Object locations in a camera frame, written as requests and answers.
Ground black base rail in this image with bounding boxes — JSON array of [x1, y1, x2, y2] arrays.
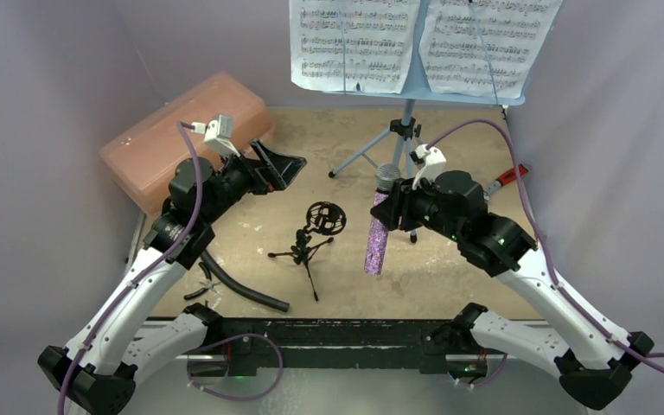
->
[[167, 316, 508, 380]]

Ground light blue music stand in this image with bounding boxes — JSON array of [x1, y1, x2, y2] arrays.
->
[[309, 0, 540, 245]]

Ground translucent pink storage box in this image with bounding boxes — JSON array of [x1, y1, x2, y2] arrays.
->
[[99, 73, 275, 217]]

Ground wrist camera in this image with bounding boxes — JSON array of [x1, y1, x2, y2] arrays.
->
[[189, 114, 240, 157], [410, 144, 447, 190]]

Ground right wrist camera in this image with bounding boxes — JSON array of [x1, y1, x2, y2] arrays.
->
[[410, 144, 447, 190]]

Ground black microphone shock mount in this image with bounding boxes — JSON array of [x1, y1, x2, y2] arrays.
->
[[267, 201, 347, 302]]

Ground red handled wrench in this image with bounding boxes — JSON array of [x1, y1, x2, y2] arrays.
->
[[484, 163, 531, 199]]

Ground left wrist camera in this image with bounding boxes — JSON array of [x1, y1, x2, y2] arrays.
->
[[189, 114, 240, 157]]

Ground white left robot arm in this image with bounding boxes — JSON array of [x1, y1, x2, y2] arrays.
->
[[38, 141, 307, 414]]

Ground black foam tube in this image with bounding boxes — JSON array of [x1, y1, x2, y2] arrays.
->
[[198, 251, 291, 313]]

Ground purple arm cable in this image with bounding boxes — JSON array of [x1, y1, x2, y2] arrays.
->
[[55, 121, 284, 415], [423, 118, 664, 391]]

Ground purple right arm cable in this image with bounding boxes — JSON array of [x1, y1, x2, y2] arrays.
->
[[423, 118, 664, 391]]

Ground sheet music page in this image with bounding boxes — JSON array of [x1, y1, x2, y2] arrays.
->
[[418, 0, 562, 100], [288, 0, 421, 94]]

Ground purple glitter microphone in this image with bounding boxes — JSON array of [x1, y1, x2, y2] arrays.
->
[[364, 163, 401, 276]]

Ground black pliers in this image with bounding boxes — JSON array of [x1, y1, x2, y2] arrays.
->
[[182, 262, 219, 302]]

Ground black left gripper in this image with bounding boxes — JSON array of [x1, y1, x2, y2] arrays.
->
[[201, 138, 304, 225]]

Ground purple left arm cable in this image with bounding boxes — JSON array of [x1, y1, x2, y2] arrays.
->
[[55, 121, 284, 415]]

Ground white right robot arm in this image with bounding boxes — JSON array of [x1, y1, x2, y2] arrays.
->
[[371, 170, 654, 410]]

